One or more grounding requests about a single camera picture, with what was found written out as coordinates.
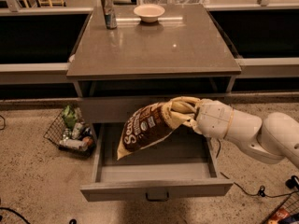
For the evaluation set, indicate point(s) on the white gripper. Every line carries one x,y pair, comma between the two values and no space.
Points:
214,118

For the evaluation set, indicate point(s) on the black wire basket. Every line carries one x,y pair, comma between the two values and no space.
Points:
291,204
81,131

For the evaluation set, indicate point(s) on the silver blue drink can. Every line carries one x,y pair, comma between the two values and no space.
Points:
109,14

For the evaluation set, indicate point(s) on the black wire basket right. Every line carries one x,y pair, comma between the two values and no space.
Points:
291,204

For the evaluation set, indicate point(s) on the brown chip bag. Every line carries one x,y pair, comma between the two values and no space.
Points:
146,127

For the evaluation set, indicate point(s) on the red snack packet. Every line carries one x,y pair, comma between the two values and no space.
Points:
280,214

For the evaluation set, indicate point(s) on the black wire basket left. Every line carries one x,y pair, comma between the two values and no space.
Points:
81,131

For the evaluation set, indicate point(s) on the grey drawer cabinet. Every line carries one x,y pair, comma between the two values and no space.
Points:
181,54

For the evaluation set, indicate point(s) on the green snack bag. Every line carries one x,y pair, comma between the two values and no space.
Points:
69,116

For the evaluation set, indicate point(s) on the open grey middle drawer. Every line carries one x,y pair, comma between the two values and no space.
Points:
183,165

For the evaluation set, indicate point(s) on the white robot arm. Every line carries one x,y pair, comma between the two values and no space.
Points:
268,140

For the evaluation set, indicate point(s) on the black drawer handle lower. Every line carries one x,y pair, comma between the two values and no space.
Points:
157,196

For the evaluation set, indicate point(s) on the white bowl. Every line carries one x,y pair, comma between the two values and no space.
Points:
149,12

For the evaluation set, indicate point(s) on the white bottle in basket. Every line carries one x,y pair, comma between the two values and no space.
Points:
74,144

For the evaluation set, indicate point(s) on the closed grey upper drawer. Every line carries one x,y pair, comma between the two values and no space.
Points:
115,109

